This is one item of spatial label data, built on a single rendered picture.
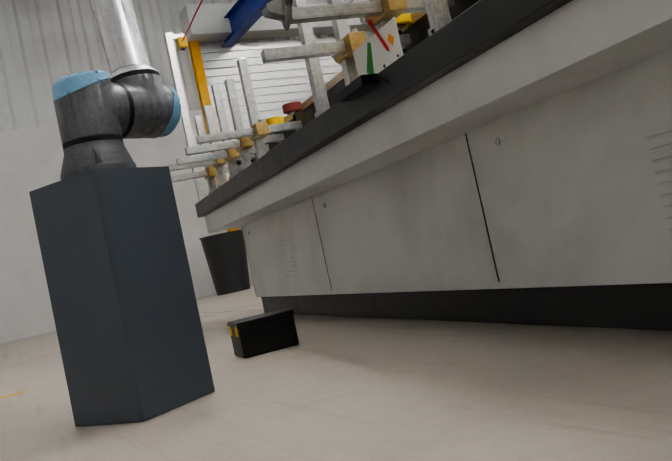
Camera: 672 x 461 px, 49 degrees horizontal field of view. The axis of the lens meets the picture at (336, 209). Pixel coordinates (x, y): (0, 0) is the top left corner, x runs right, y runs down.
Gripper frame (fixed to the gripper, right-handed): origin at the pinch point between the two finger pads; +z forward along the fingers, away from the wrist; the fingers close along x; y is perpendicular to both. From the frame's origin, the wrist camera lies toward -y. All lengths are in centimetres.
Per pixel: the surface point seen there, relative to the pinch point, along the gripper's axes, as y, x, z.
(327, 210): -47, -122, 36
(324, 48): -17.3, -23.7, -1.0
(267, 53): -1.2, -23.6, -0.7
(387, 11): -23.8, 3.3, -0.7
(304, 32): -24, -54, -16
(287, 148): -22, -85, 15
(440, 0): -26.7, 22.4, 4.4
